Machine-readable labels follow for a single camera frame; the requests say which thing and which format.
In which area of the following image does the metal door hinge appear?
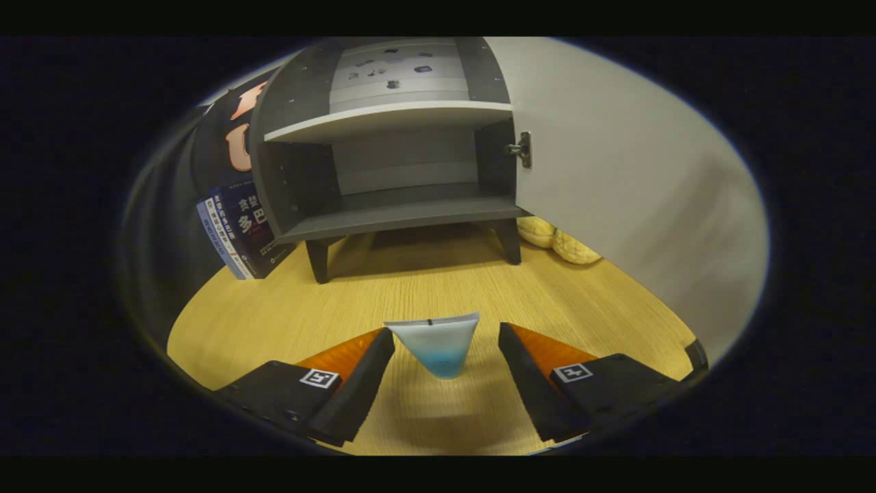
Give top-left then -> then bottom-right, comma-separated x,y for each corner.
505,131 -> 532,169

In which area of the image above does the blue white squeeze tube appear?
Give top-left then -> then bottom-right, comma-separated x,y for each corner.
383,312 -> 481,379

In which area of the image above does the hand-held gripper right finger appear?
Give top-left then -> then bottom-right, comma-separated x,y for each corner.
498,322 -> 685,444

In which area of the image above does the dark blue cover book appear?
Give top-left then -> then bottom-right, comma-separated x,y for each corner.
222,181 -> 296,279

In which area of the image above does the light blue spine book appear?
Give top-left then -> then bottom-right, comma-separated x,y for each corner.
196,194 -> 248,280

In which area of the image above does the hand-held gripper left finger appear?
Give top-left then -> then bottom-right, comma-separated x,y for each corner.
212,327 -> 396,447

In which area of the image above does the black backdrop cloth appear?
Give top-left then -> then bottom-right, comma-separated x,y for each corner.
123,65 -> 274,343

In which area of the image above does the grey cabinet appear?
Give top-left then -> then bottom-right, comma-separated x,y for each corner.
248,38 -> 531,285

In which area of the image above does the white cabinet door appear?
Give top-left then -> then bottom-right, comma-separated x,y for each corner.
485,38 -> 769,364

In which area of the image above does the white cabinet shelf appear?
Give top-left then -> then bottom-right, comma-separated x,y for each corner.
263,101 -> 514,144

